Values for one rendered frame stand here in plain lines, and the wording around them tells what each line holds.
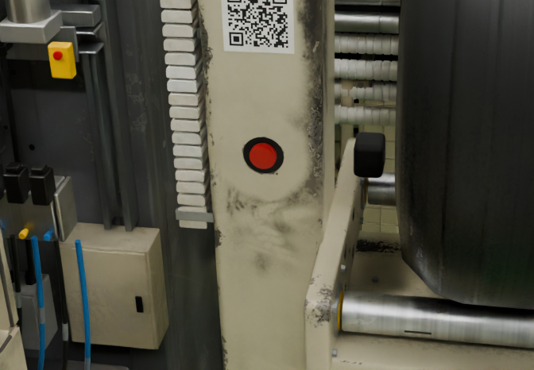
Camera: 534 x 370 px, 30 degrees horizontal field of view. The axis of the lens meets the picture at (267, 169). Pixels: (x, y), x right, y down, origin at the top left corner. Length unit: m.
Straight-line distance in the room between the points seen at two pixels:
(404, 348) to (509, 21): 0.45
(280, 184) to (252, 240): 0.09
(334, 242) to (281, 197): 0.08
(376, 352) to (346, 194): 0.22
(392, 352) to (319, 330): 0.10
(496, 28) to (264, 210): 0.42
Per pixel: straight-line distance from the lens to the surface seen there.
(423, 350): 1.13
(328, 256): 1.13
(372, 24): 1.44
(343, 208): 1.22
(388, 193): 1.34
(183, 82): 1.09
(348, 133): 1.53
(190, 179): 1.15
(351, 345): 1.13
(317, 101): 1.06
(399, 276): 1.35
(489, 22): 0.82
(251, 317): 1.22
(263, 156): 1.09
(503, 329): 1.10
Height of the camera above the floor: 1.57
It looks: 28 degrees down
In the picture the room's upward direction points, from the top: 2 degrees counter-clockwise
